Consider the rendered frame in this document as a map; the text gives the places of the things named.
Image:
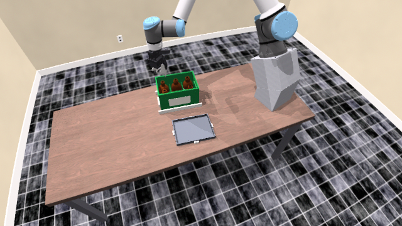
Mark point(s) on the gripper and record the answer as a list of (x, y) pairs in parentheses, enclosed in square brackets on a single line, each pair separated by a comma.
[(159, 60)]

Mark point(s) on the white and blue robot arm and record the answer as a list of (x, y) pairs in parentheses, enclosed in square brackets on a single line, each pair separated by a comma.
[(275, 21)]

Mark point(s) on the green bottle crate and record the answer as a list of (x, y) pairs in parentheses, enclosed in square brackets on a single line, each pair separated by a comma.
[(177, 98)]

